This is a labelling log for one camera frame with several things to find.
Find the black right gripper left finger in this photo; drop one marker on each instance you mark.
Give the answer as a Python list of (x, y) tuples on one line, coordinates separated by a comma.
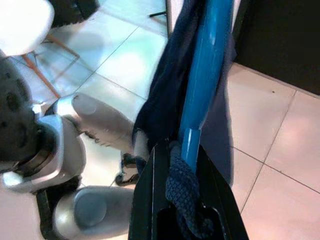
[(150, 200)]

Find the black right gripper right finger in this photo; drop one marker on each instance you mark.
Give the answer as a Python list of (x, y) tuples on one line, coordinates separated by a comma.
[(222, 200)]

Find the navy blue garment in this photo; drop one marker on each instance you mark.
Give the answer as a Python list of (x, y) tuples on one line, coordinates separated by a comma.
[(162, 87)]

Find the blue plastic clothes hanger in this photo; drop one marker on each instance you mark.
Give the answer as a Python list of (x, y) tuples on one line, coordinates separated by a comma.
[(207, 62)]

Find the black robot foot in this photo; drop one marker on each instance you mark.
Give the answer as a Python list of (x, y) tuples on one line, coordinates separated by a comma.
[(127, 171)]

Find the silver robot leg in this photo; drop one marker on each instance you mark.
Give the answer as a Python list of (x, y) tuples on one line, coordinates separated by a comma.
[(100, 207), (100, 117)]

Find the grey metal rack pole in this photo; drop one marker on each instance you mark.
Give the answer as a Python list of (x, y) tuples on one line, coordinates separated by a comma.
[(169, 15)]

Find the white plastic chair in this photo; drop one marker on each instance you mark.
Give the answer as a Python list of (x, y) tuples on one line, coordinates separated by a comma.
[(22, 22)]

